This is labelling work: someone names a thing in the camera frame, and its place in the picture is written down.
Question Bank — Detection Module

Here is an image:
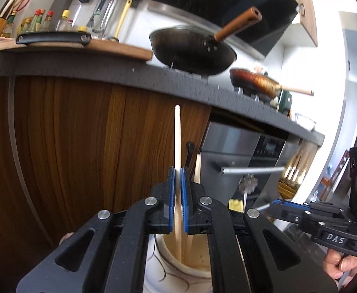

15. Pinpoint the person's right hand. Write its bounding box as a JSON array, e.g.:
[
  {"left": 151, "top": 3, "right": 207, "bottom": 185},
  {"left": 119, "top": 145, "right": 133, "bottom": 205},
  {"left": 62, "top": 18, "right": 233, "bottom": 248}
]
[{"left": 323, "top": 244, "right": 357, "bottom": 281}]

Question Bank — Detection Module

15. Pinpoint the small sauce bottle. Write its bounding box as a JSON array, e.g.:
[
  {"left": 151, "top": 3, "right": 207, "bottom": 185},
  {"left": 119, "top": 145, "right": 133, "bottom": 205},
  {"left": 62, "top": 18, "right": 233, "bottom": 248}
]
[{"left": 20, "top": 17, "right": 33, "bottom": 34}]

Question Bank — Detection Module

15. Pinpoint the wooden kitchen base cabinet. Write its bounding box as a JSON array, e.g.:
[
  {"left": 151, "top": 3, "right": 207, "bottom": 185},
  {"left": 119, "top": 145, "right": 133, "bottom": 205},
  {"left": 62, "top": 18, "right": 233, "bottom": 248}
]
[
  {"left": 0, "top": 75, "right": 212, "bottom": 293},
  {"left": 278, "top": 142, "right": 319, "bottom": 199}
]

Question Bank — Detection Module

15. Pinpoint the black range hood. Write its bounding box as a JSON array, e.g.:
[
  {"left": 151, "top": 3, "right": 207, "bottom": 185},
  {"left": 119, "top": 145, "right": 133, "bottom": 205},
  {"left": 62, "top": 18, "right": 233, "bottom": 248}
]
[{"left": 148, "top": 0, "right": 299, "bottom": 62}]

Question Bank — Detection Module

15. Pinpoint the wooden cutting board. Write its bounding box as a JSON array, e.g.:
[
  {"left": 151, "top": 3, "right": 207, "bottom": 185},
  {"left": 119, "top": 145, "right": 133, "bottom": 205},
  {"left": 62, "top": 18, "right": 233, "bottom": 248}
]
[{"left": 0, "top": 37, "right": 154, "bottom": 62}]

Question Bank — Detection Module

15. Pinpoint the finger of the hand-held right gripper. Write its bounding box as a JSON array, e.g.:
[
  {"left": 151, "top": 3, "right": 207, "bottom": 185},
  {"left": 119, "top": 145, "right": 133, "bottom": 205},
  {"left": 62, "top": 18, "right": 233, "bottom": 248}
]
[
  {"left": 268, "top": 203, "right": 322, "bottom": 235},
  {"left": 271, "top": 198, "right": 347, "bottom": 220}
]

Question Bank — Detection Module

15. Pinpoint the wooden chopstick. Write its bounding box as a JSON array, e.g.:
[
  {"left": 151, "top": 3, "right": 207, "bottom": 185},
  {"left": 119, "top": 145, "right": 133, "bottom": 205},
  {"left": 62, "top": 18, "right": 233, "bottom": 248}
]
[{"left": 174, "top": 105, "right": 183, "bottom": 261}]

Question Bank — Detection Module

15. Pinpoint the wooden wall cabinet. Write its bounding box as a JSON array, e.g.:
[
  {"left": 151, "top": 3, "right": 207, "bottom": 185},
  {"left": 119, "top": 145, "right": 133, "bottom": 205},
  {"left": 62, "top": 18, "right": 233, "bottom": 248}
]
[{"left": 273, "top": 0, "right": 318, "bottom": 48}]

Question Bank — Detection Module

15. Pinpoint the green kitchen appliance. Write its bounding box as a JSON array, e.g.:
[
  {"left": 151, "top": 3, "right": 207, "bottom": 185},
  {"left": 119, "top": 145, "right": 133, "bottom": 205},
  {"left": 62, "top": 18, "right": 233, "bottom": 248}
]
[{"left": 278, "top": 90, "right": 293, "bottom": 118}]

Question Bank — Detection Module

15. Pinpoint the clear bottle with yellow cap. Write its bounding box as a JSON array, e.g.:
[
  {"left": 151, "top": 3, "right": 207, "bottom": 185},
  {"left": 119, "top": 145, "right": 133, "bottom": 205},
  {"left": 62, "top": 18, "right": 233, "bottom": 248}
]
[{"left": 56, "top": 9, "right": 72, "bottom": 32}]

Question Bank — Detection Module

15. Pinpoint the black cabinet handle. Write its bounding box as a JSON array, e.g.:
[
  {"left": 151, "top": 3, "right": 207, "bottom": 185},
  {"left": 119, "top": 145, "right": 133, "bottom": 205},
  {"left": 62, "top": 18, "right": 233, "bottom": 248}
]
[{"left": 185, "top": 141, "right": 196, "bottom": 176}]

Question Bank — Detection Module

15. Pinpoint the silver flower-end spoon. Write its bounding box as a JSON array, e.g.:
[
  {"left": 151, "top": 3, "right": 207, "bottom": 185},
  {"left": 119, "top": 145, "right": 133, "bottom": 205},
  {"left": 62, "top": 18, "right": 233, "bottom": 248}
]
[{"left": 239, "top": 174, "right": 258, "bottom": 212}]

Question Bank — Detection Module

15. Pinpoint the yellow spatula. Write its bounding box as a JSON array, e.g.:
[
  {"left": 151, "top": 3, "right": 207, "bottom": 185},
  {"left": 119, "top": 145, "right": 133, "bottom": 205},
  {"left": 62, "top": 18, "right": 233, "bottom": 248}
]
[{"left": 107, "top": 0, "right": 133, "bottom": 42}]

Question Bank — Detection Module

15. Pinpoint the metal hanging utensil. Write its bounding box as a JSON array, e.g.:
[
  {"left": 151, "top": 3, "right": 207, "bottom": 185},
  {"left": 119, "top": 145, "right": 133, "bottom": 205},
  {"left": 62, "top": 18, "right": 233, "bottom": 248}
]
[
  {"left": 99, "top": 0, "right": 118, "bottom": 37},
  {"left": 87, "top": 0, "right": 106, "bottom": 29}
]

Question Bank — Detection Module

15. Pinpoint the sauce bottle with red cap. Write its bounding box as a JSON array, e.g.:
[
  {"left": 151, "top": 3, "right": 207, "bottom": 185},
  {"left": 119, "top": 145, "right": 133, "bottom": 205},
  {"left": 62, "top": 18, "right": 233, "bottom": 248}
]
[
  {"left": 30, "top": 9, "right": 43, "bottom": 33},
  {"left": 43, "top": 10, "right": 54, "bottom": 32}
]

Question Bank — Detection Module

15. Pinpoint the black wok with wooden handle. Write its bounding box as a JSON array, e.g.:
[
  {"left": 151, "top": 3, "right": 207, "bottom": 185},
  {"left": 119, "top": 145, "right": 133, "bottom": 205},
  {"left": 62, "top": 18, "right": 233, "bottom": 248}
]
[{"left": 149, "top": 6, "right": 263, "bottom": 77}]

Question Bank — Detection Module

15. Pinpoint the black-handled knife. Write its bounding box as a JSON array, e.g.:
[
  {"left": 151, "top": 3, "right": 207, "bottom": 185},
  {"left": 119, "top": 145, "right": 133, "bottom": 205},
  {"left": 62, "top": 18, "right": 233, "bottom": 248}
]
[{"left": 15, "top": 31, "right": 92, "bottom": 46}]

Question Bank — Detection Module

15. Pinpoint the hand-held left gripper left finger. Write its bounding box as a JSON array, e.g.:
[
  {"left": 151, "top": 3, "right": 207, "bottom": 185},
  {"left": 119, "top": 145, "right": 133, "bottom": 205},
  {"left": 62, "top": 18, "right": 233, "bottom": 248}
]
[{"left": 15, "top": 166, "right": 177, "bottom": 293}]

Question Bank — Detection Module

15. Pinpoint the copper-coloured frying pan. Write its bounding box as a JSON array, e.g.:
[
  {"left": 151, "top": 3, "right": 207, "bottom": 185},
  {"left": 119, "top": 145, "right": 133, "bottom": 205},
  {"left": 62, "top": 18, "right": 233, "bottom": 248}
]
[{"left": 229, "top": 67, "right": 315, "bottom": 98}]

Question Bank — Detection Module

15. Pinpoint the glass bowl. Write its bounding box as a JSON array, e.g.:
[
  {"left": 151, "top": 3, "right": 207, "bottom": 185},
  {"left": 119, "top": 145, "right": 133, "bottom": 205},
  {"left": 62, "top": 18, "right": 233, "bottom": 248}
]
[{"left": 294, "top": 113, "right": 317, "bottom": 132}]

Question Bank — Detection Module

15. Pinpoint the stainless steel built-in oven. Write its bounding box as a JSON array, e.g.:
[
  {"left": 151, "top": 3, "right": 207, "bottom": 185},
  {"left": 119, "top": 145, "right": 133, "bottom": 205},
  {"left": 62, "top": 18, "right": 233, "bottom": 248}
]
[{"left": 197, "top": 116, "right": 301, "bottom": 220}]

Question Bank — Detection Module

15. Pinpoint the white floral ceramic utensil holder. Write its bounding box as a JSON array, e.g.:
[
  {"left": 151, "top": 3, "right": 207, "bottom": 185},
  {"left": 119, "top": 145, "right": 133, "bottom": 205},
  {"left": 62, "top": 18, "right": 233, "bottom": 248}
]
[{"left": 142, "top": 233, "right": 216, "bottom": 293}]

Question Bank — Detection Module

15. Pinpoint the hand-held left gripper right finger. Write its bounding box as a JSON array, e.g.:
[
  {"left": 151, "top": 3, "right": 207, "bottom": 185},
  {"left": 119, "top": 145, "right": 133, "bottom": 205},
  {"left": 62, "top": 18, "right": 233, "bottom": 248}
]
[{"left": 180, "top": 166, "right": 339, "bottom": 293}]

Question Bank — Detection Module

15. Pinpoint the dark stone kitchen counter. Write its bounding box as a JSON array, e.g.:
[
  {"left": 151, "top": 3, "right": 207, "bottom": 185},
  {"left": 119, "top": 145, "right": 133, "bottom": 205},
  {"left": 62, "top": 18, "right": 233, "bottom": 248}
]
[{"left": 0, "top": 50, "right": 325, "bottom": 147}]

